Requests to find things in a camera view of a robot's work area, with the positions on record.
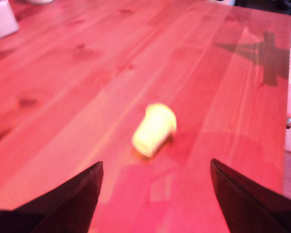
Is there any cream coffee capsule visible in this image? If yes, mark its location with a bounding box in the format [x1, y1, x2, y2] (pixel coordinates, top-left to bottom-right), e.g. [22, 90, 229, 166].
[131, 103, 178, 159]

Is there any black and white cardboard tray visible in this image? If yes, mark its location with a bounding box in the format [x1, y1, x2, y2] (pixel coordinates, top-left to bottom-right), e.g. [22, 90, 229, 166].
[0, 0, 20, 41]

